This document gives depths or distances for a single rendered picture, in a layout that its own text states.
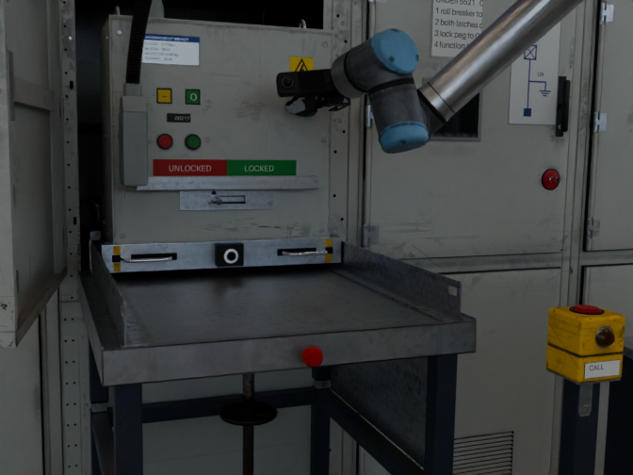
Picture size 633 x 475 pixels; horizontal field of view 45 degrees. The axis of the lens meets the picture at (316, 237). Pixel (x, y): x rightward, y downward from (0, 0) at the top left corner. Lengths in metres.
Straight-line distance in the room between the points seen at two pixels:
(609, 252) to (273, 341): 1.42
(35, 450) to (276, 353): 0.84
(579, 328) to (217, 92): 0.91
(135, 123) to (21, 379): 0.65
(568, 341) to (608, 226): 1.19
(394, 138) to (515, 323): 0.94
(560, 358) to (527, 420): 1.13
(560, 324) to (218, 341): 0.51
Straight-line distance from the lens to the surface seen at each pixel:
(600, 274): 2.36
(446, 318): 1.32
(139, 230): 1.65
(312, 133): 1.74
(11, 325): 1.20
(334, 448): 2.08
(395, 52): 1.42
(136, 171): 1.53
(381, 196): 1.94
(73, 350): 1.84
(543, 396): 2.33
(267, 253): 1.71
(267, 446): 2.01
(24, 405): 1.86
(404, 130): 1.41
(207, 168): 1.67
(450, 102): 1.55
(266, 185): 1.66
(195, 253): 1.67
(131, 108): 1.53
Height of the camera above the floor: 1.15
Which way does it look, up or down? 7 degrees down
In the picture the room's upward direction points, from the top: 1 degrees clockwise
